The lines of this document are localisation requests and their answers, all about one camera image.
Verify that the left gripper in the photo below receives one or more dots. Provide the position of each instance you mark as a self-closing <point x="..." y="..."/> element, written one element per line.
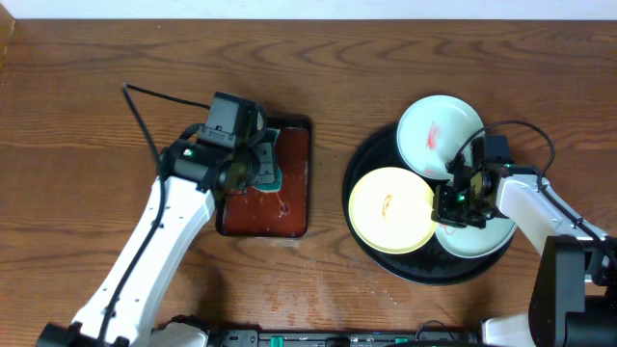
<point x="267" y="155"/>

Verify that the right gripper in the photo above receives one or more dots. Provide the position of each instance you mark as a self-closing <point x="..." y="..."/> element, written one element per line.
<point x="442" y="212"/>

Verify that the green yellow sponge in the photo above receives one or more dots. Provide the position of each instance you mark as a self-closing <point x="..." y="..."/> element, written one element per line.
<point x="276" y="164"/>

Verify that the pale green plate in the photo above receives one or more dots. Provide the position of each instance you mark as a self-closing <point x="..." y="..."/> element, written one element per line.
<point x="473" y="242"/>
<point x="432" y="130"/>

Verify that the yellow plate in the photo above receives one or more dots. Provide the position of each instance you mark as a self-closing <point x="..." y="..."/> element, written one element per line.
<point x="390" y="209"/>

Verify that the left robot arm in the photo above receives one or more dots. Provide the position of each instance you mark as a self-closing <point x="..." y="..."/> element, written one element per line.
<point x="183" y="198"/>

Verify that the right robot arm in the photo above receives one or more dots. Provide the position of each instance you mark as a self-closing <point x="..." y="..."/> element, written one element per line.
<point x="573" y="302"/>

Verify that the round black tray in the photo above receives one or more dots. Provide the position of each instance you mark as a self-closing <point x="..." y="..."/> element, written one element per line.
<point x="431" y="264"/>

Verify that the rectangular black red tray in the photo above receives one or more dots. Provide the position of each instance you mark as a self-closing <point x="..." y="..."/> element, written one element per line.
<point x="275" y="210"/>

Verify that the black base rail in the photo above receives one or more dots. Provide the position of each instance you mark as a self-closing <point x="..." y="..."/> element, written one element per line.
<point x="308" y="338"/>

